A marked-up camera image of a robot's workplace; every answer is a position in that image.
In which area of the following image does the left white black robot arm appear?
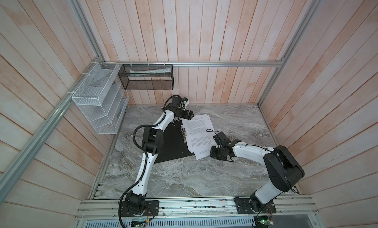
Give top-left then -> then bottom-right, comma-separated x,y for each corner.
118,95 -> 194,218

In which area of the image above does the white wire mesh organizer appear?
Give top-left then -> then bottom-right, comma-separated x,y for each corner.
72,62 -> 130,134

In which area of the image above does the black mesh basket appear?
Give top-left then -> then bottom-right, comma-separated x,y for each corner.
118,64 -> 174,91

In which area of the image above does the left green circuit board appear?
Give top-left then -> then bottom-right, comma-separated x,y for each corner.
131,220 -> 147,228

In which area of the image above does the printed paper sheet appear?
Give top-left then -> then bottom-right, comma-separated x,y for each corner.
188,144 -> 213,160
182,114 -> 216,147

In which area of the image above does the paper inside black basket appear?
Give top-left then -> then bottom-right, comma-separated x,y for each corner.
129,67 -> 172,77

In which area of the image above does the aluminium front rail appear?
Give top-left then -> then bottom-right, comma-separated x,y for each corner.
74,194 -> 320,220

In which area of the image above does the green circuit board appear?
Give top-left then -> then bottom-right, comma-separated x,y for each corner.
131,220 -> 147,228
254,216 -> 274,228

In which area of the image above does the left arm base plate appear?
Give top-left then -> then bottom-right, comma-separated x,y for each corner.
120,200 -> 159,217

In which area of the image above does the white folder black inside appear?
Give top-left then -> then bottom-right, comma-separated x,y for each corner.
155,120 -> 195,164

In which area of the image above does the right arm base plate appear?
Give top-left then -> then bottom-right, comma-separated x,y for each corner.
233,197 -> 277,214

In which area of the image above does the horizontal aluminium wall bar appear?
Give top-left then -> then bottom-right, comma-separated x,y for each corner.
113,60 -> 283,67

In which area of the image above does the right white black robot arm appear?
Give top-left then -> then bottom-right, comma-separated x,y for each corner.
210,132 -> 305,213

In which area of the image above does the metal folder clip mechanism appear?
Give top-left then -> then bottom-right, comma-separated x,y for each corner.
181,125 -> 187,143

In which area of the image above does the right green circuit board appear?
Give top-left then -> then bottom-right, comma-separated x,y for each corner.
254,216 -> 274,228

